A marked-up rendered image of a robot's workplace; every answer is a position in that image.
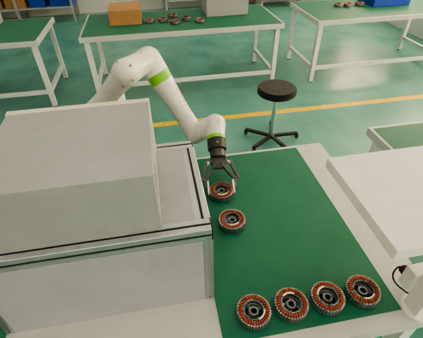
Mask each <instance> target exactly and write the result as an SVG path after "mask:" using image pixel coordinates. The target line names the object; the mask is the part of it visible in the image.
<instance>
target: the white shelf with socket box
mask: <svg viewBox="0 0 423 338"><path fill-rule="evenodd" d="M326 168H327V169H328V171H329V173H331V175H332V177H333V178H334V179H335V181H336V182H337V183H338V185H339V187H341V189H342V191H343V192H344V193H345V195H346V196H347V197H348V199H349V200H350V202H351V203H352V204H353V206H354V207H355V209H356V210H357V211H358V213H359V214H360V216H361V217H362V218H363V220H364V221H365V223H366V224H367V225H368V227H369V228H370V230H371V231H372V232H373V234H374V235H375V237H376V238H377V239H378V241H379V242H380V244H381V245H382V246H383V248H384V249H385V251H386V252H387V253H388V254H389V256H390V258H391V259H392V260H399V259H404V258H410V257H415V256H422V255H423V146H416V147H410V148H400V149H395V150H385V151H379V152H369V153H364V154H354V155H348V156H339V157H333V158H328V159H327V161H326ZM397 269H398V270H399V272H400V273H401V276H400V277H399V279H398V281H399V282H400V284H401V285H402V286H403V288H404V289H403V288H402V287H400V286H399V285H398V284H397V282H396V281H395V279H394V273H395V271H396V270H397ZM392 279H393V281H394V283H395V284H396V286H397V287H399V288H400V289H401V290H403V291H404V292H405V293H407V294H405V295H403V296H402V297H401V299H400V306H401V309H402V310H403V312H404V313H405V315H407V316H408V317H409V318H410V319H412V320H413V321H416V322H418V323H423V262H421V263H413V264H408V265H402V266H398V267H396V268H395V269H394V271H393V272H392ZM410 290H411V291H410ZM407 291H410V293H409V292H407Z"/></svg>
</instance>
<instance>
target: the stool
mask: <svg viewBox="0 0 423 338"><path fill-rule="evenodd" d="M257 93H258V95H259V96H260V97H262V98H263V99H265V100H268V101H272V102H273V106H272V112H271V120H270V122H269V133H266V132H263V131H258V130H255V129H250V128H246V129H245V130H244V134H247V133H248V132H251V133H256V134H259V135H264V136H266V137H265V138H263V139H262V140H261V141H259V142H257V143H256V144H255V145H253V146H252V150H253V151H256V148H257V147H259V146H260V145H262V144H263V143H265V142H266V141H267V140H269V139H273V140H274V141H275V142H276V143H278V144H279V145H280V146H281V147H287V146H286V145H285V144H284V143H283V142H281V141H280V140H279V139H278V138H276V137H281V136H287V135H294V136H295V138H298V132H297V131H290V132H283V133H274V129H275V119H276V114H277V104H278V102H284V101H289V100H291V99H293V98H294V97H295V96H296V94H297V88H296V86H295V85H294V84H293V83H291V82H288V81H286V80H280V79H271V80H265V81H263V82H261V83H260V84H259V85H258V87H257ZM247 131H248V132H247Z"/></svg>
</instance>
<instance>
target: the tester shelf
mask: <svg viewBox="0 0 423 338"><path fill-rule="evenodd" d="M156 162H157V170H158V186H159V195H160V210H161V219H162V230H160V231H151V232H146V233H138V234H133V235H125V236H119V237H111V238H106V239H98V240H93V241H84V242H79V243H71V244H66V245H57V246H52V247H44V248H39V249H31V250H25V251H17V252H12V253H4V254H0V272H8V271H13V270H21V269H26V268H34V267H38V266H47V265H51V264H59V263H65V262H72V261H77V260H86V259H90V258H98V257H103V256H111V255H115V254H124V253H128V252H133V251H142V250H146V249H154V248H159V247H167V246H172V245H180V244H185V243H193V242H198V241H205V240H211V239H214V231H213V227H212V222H211V218H210V215H209V210H208V207H207V201H206V198H205V193H204V190H203V185H202V181H201V176H200V173H199V168H198V165H197V159H196V156H195V151H194V148H193V142H192V140H190V141H184V142H173V143H167V144H156Z"/></svg>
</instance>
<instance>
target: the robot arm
mask: <svg viewBox="0 0 423 338"><path fill-rule="evenodd" d="M144 76H145V77H146V79H147V81H148V82H149V83H150V84H151V86H152V87H153V89H154V90H155V91H156V92H157V93H158V95H159V96H160V97H161V99H162V100H163V101H164V103H165V104H166V105H167V107H168V108H169V110H170V111H171V113H172V114H173V116H174V117H175V119H176V120H177V122H178V124H179V125H180V127H181V129H182V131H183V133H184V135H185V137H186V139H187V141H190V140H192V142H193V144H199V143H201V142H203V141H204V140H207V149H208V152H209V153H210V161H209V162H207V161H205V162H204V169H203V173H202V175H201V181H203V182H205V188H207V193H208V196H209V180H208V179H209V178H210V176H211V175H212V172H213V171H214V169H216V170H218V169H224V170H225V171H226V172H227V173H228V174H229V176H230V177H231V178H232V187H233V189H234V194H235V193H236V191H235V186H236V185H237V183H236V180H237V179H239V177H240V176H239V174H238V172H237V170H236V168H235V166H234V164H233V159H231V160H227V159H226V152H225V151H226V150H227V148H226V136H225V129H226V122H225V120H224V118H223V117H222V116H221V115H218V114H211V115H209V116H207V117H206V118H204V119H202V120H201V121H198V120H197V118H196V117H195V115H194V114H193V112H192V110H191V109H190V108H189V106H188V104H187V102H186V101H185V99H184V98H183V96H182V94H181V92H180V90H179V88H178V86H177V84H176V82H175V80H174V78H173V76H172V75H171V73H170V71H169V69H168V67H167V65H166V64H165V62H164V60H163V59H162V57H161V55H160V54H159V52H158V50H157V49H155V48H153V47H151V46H144V47H142V48H141V49H139V50H137V51H136V52H135V53H133V54H131V55H129V56H126V57H124V58H120V59H118V60H116V61H115V62H114V64H113V66H112V68H111V70H110V72H109V74H108V76H107V78H106V80H105V82H104V83H103V85H102V86H101V88H100V89H99V90H98V91H97V93H96V94H95V95H94V96H93V98H92V99H91V100H89V101H88V102H87V103H86V104H90V103H104V102H111V101H125V100H126V98H125V94H124V93H125V92H126V91H127V90H128V89H129V88H131V87H132V86H133V85H135V84H136V83H137V82H138V81H139V80H140V79H141V78H142V77H144ZM227 163H229V164H230V166H231V168H232V170H233V172H234V174H235V175H233V173H232V172H231V171H230V170H229V169H228V167H227V165H226V164H227ZM209 164H211V165H212V167H211V170H210V171H209V173H208V175H207V176H206V178H204V176H205V172H206V170H207V166H209Z"/></svg>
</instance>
